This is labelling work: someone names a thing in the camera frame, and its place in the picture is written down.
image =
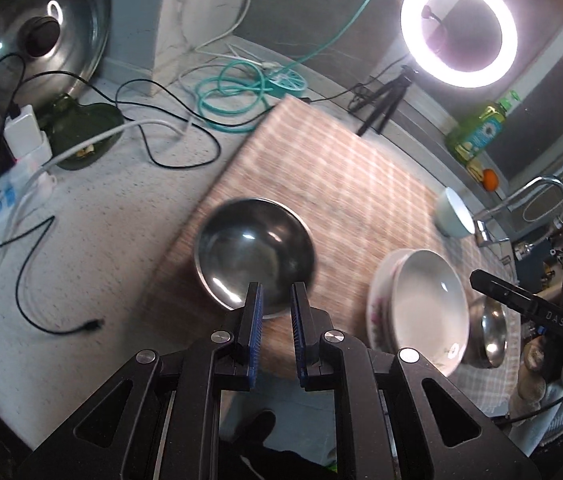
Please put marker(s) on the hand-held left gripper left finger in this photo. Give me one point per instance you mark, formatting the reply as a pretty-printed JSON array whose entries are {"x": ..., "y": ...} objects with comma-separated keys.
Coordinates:
[{"x": 256, "y": 330}]

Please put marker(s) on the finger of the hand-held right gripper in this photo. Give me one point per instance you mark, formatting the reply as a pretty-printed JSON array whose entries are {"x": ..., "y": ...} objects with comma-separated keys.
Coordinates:
[{"x": 501, "y": 291}]

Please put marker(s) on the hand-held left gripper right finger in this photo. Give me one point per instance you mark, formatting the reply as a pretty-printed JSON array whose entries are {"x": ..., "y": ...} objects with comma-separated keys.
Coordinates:
[{"x": 297, "y": 330}]

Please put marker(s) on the plain steel bowl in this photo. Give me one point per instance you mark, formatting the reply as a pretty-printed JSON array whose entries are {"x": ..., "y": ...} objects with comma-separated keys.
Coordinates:
[{"x": 491, "y": 330}]

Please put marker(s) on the white plate with branch print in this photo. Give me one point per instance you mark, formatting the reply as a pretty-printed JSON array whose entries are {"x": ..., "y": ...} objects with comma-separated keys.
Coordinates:
[{"x": 426, "y": 305}]

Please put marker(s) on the large pink floral plate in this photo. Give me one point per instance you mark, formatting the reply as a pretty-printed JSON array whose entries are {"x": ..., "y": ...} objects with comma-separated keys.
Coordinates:
[{"x": 374, "y": 310}]

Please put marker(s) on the steel bowl with red outside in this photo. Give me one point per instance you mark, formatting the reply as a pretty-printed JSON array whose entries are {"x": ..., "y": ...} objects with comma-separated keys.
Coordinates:
[{"x": 251, "y": 250}]

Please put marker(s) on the light blue ceramic bowl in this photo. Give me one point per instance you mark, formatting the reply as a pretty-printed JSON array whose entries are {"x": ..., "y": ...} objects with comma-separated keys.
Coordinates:
[{"x": 449, "y": 215}]

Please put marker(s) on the person's right hand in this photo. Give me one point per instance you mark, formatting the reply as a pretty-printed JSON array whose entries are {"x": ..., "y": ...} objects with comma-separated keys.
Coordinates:
[{"x": 556, "y": 410}]

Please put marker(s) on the grey checked cloth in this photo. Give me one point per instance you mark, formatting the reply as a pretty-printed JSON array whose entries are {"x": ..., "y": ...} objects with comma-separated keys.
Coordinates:
[{"x": 481, "y": 385}]

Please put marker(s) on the chrome faucet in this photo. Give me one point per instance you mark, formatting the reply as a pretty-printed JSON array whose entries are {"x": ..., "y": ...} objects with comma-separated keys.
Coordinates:
[{"x": 536, "y": 185}]

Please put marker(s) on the orange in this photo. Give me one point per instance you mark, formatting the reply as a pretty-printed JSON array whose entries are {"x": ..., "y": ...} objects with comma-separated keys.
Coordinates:
[{"x": 489, "y": 179}]

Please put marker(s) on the yellow sponge cloth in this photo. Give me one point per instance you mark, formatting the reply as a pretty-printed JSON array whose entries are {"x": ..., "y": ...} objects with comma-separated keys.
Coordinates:
[{"x": 474, "y": 170}]

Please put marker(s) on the pink plaid cloth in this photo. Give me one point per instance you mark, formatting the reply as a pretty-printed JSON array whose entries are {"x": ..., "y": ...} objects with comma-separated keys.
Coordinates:
[{"x": 336, "y": 185}]

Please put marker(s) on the green dish soap bottle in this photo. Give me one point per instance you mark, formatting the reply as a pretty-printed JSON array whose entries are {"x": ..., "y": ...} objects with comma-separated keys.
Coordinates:
[{"x": 481, "y": 132}]

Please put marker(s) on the black tripod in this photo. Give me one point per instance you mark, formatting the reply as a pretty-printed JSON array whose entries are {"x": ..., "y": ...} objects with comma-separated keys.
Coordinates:
[{"x": 386, "y": 100}]

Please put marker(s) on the round teal power strip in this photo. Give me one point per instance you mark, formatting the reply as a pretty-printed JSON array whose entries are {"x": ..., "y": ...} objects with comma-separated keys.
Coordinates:
[{"x": 286, "y": 85}]

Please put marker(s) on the dark green glass dish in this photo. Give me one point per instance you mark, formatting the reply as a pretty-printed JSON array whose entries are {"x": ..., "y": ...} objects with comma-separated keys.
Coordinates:
[{"x": 91, "y": 125}]

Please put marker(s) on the white power strip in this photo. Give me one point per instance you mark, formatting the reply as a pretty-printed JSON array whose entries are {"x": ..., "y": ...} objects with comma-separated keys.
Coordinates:
[{"x": 11, "y": 195}]

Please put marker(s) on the white charger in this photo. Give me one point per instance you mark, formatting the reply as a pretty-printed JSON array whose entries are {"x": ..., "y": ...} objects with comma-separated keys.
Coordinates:
[{"x": 21, "y": 132}]

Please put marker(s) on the steel pot lid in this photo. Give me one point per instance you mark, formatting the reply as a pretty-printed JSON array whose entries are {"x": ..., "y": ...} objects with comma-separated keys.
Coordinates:
[{"x": 76, "y": 20}]

